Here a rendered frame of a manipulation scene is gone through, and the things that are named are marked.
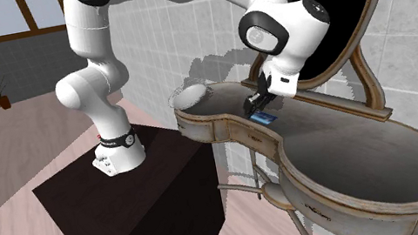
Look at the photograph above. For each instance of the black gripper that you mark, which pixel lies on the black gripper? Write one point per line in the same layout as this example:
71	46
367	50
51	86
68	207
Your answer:
257	99

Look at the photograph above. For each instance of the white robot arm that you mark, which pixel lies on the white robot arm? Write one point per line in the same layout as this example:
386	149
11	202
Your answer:
91	34

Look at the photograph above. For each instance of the blue flat card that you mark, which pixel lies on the blue flat card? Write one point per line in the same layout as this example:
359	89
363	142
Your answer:
263	117

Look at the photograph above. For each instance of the grey dressing table with mirror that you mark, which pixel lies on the grey dressing table with mirror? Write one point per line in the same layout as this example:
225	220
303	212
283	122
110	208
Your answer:
354	160

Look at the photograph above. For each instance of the dark brown robot stand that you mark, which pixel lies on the dark brown robot stand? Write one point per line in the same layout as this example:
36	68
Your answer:
112	203

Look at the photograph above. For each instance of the wooden framed window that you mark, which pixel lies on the wooden framed window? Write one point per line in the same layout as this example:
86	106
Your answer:
22	14

